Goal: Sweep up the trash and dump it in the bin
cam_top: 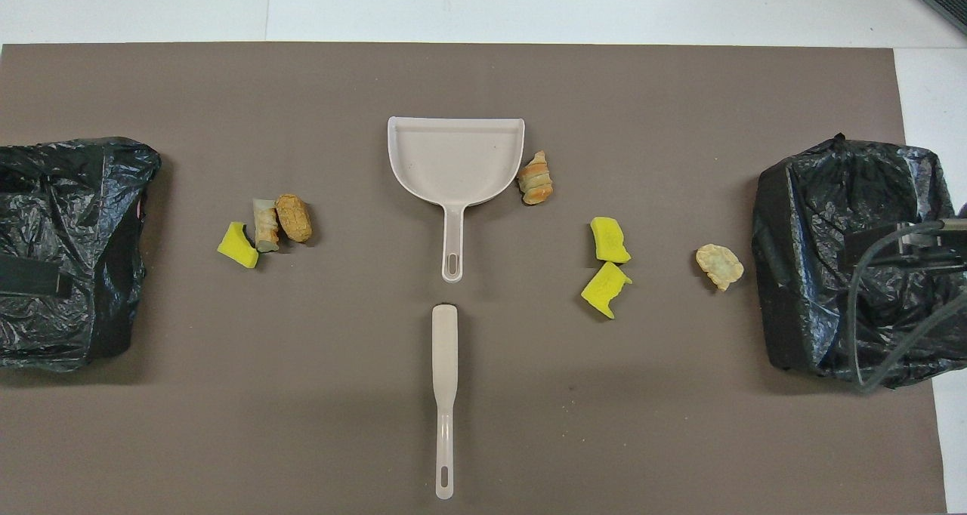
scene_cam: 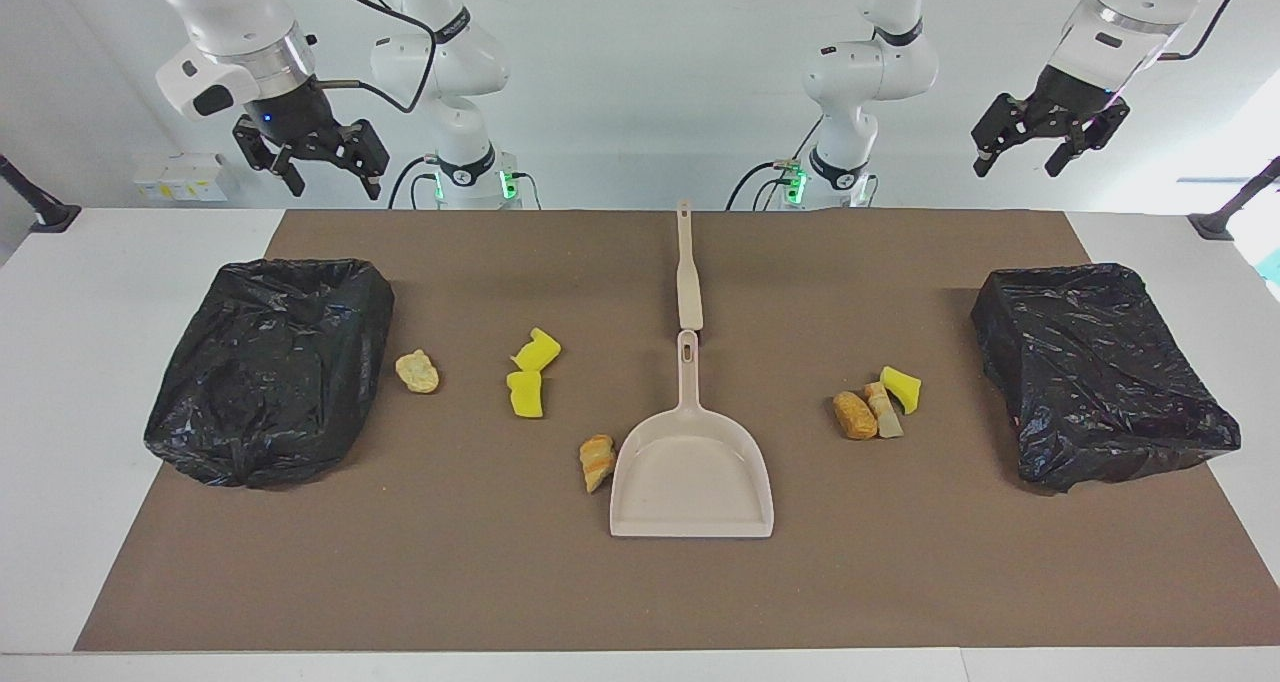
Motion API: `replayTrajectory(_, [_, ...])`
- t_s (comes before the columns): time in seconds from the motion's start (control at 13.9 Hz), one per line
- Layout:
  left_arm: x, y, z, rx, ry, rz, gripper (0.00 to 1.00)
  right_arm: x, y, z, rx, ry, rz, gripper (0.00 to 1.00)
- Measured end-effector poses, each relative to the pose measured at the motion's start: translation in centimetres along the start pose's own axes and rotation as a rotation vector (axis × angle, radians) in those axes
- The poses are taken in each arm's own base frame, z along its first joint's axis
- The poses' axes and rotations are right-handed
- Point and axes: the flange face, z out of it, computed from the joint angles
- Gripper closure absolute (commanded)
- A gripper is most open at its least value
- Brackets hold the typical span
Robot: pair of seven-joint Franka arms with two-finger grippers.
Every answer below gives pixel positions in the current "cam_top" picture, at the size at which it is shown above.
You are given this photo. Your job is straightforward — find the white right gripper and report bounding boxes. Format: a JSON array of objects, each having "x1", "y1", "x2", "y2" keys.
[{"x1": 843, "y1": 217, "x2": 967, "y2": 272}]

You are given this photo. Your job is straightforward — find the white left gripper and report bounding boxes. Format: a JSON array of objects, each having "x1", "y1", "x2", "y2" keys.
[{"x1": 0, "y1": 257, "x2": 63, "y2": 298}]

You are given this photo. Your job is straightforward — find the beige hand brush black bristles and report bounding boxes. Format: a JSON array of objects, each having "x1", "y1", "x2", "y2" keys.
[{"x1": 431, "y1": 304, "x2": 459, "y2": 501}]

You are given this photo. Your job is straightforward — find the beige plastic dustpan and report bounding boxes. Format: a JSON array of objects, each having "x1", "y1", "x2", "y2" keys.
[{"x1": 387, "y1": 116, "x2": 526, "y2": 283}]

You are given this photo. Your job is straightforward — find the black bag lined trash bin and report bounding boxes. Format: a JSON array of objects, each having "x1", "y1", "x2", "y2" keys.
[
  {"x1": 752, "y1": 133, "x2": 967, "y2": 390},
  {"x1": 0, "y1": 137, "x2": 162, "y2": 372}
]

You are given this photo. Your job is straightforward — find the pale beige toy cookie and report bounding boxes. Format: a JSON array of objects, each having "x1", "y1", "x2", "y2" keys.
[{"x1": 695, "y1": 244, "x2": 745, "y2": 292}]

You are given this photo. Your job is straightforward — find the yellow sponge piece green back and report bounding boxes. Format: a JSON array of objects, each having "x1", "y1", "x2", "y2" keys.
[{"x1": 217, "y1": 221, "x2": 260, "y2": 269}]

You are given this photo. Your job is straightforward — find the brown toy bread loaf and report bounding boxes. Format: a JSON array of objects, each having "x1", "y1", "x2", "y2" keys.
[{"x1": 274, "y1": 193, "x2": 313, "y2": 244}]

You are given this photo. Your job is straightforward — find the orange striped toy croissant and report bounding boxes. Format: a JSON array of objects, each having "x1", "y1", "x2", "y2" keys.
[{"x1": 517, "y1": 150, "x2": 554, "y2": 206}]

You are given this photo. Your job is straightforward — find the brown table mat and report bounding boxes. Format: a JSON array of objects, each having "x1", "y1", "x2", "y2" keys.
[{"x1": 0, "y1": 42, "x2": 949, "y2": 515}]

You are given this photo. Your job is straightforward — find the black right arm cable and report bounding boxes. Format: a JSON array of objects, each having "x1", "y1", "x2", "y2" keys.
[{"x1": 846, "y1": 220, "x2": 967, "y2": 393}]

